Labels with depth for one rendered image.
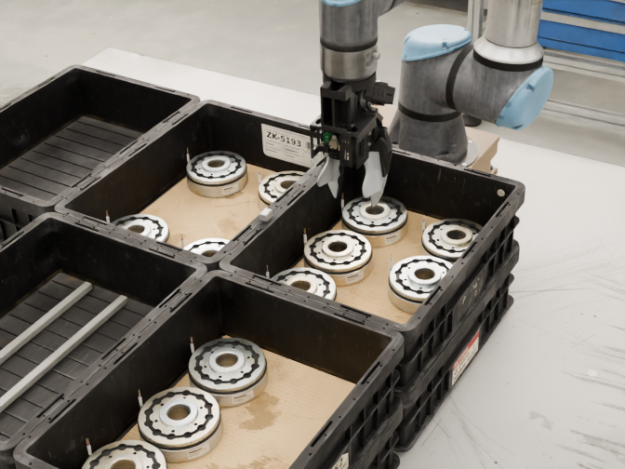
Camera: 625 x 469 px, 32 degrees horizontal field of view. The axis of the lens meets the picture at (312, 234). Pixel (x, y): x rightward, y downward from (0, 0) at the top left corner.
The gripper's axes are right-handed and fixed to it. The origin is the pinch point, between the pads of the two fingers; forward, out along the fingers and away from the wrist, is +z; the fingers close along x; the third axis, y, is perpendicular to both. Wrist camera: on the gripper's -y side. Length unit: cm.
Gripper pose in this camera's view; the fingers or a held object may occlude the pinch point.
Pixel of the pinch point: (356, 192)
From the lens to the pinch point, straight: 155.1
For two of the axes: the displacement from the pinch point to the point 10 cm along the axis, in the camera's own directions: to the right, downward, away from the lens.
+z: 0.3, 8.2, 5.7
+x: 8.9, 2.3, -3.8
